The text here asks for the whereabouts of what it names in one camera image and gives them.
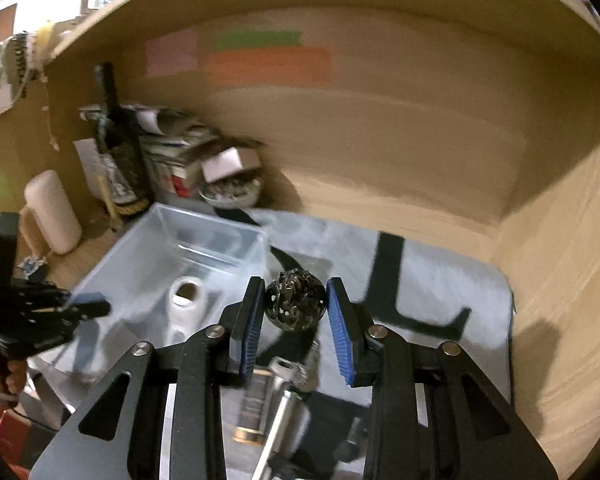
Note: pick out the pink sticky note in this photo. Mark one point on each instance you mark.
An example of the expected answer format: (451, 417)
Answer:
(172, 52)

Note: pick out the beige rounded container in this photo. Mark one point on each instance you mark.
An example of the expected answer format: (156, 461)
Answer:
(30, 230)

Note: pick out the stack of magazines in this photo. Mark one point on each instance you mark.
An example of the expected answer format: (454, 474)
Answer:
(170, 150)

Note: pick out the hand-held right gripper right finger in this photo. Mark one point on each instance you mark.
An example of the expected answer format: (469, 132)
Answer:
(341, 335)

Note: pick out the white bowl with small items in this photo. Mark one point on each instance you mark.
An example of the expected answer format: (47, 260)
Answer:
(230, 192)

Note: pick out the silver metal tool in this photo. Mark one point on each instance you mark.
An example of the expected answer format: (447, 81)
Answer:
(282, 410)

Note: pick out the grey mat with black letters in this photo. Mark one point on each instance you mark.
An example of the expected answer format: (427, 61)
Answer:
(430, 280)

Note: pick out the white tape roll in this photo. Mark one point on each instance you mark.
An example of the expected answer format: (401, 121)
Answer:
(187, 305)

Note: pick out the green sticky note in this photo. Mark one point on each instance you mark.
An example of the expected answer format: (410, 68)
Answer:
(257, 40)

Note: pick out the white paper card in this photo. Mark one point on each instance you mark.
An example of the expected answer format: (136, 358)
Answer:
(87, 165)

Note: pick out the clear plastic storage bin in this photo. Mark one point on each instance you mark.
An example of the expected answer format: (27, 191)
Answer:
(145, 245)

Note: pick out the dark metal filigree ball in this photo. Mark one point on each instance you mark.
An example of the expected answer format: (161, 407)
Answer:
(295, 300)

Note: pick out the dark wine bottle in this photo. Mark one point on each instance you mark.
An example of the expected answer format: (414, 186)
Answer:
(122, 160)

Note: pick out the small blue white packet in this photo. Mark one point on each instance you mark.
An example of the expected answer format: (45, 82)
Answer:
(34, 265)

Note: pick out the orange sticky note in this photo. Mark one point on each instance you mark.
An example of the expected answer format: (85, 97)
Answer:
(270, 67)

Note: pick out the small white cardboard box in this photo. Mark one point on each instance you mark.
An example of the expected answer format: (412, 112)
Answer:
(227, 162)

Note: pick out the brown gold lighter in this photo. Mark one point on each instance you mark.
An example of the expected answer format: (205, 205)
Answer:
(254, 405)

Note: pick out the patterned hanging ornament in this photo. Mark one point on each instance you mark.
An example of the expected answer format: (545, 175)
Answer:
(12, 70)

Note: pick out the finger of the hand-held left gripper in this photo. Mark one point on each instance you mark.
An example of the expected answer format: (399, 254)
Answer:
(92, 307)

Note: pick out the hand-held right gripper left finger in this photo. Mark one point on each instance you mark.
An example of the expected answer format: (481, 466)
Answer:
(247, 332)

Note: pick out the person's left hand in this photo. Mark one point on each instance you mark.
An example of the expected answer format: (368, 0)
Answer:
(15, 377)

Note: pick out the cream pillar candle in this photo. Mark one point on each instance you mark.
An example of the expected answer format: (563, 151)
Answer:
(55, 215)

